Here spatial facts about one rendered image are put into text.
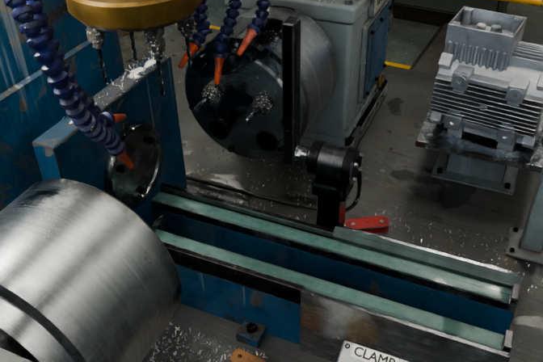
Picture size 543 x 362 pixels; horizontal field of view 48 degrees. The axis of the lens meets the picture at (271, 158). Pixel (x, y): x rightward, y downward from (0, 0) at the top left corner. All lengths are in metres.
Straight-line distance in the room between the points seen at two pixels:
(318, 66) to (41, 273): 0.65
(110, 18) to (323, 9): 0.55
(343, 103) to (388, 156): 0.18
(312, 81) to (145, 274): 0.52
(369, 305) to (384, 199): 0.41
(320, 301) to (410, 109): 0.80
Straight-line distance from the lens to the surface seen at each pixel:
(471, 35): 1.19
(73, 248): 0.69
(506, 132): 1.20
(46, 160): 0.89
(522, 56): 1.21
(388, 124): 1.52
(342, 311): 0.90
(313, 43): 1.14
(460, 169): 1.36
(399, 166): 1.38
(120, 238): 0.71
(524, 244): 1.21
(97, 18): 0.79
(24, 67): 0.99
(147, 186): 1.07
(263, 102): 1.06
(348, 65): 1.26
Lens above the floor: 1.60
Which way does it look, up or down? 35 degrees down
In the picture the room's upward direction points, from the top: 1 degrees counter-clockwise
